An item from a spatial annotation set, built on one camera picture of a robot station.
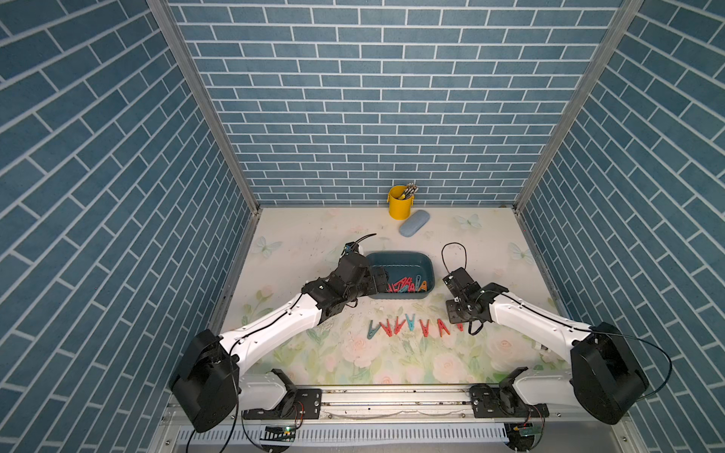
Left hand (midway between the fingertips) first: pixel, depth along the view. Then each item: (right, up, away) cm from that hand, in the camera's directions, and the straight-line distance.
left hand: (385, 279), depth 81 cm
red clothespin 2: (+4, -16, +6) cm, 17 cm away
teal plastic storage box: (+7, +1, +21) cm, 22 cm away
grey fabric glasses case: (+13, +17, +32) cm, 39 cm away
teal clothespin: (+8, -15, +8) cm, 19 cm away
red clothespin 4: (+18, -16, +7) cm, 25 cm away
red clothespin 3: (+13, -17, +6) cm, 22 cm away
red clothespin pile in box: (+5, -5, +15) cm, 17 cm away
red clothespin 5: (+23, -15, +5) cm, 28 cm away
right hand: (+23, -12, +7) cm, 27 cm away
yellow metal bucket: (+7, +23, +33) cm, 41 cm away
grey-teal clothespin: (-4, -17, +6) cm, 18 cm away
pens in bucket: (+10, +29, +24) cm, 39 cm away
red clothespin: (+1, -16, +5) cm, 17 cm away
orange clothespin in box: (+14, -5, +15) cm, 21 cm away
